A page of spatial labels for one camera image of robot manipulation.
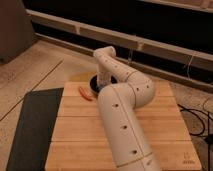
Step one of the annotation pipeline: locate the wooden shelf rail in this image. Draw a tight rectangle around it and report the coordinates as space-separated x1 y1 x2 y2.
27 9 213 72

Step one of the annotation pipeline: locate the black floor mat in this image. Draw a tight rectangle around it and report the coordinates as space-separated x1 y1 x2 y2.
6 88 63 171

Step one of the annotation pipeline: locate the dark ceramic bowl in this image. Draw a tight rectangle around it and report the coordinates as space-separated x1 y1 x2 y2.
90 75 117 96

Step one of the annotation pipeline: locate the orange carrot toy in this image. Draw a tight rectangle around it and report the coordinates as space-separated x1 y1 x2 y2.
78 86 93 101

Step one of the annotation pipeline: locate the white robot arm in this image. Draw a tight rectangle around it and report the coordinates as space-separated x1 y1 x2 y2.
93 46 162 171

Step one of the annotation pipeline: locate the black cable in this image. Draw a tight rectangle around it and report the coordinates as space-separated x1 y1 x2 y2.
177 98 213 146

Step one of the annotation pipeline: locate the brown cabinet corner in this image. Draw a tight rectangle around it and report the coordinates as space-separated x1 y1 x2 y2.
0 0 36 63

